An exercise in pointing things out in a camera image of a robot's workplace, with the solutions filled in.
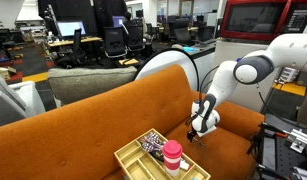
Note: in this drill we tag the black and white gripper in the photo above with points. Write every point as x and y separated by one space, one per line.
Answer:
200 133

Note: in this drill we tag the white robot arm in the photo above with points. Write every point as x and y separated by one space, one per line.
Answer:
286 50

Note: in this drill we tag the pile of cutlery in rack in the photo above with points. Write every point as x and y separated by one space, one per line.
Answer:
152 143

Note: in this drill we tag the wooden compartment rack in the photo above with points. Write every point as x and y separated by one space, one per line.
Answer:
138 164

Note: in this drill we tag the orange fabric couch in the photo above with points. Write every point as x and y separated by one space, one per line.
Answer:
78 141

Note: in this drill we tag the red and white cup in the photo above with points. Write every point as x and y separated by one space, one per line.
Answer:
172 153

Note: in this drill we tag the round white table top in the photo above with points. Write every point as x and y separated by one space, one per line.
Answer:
169 57

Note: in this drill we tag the red microwave oven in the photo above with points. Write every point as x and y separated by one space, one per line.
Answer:
263 19

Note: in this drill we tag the black office chair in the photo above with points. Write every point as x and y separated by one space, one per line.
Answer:
114 44

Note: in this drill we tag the grey cushion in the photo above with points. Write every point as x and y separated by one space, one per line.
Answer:
71 85

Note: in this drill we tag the computer monitor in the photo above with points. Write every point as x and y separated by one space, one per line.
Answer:
67 28

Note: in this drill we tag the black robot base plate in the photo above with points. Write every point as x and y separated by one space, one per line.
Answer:
280 148

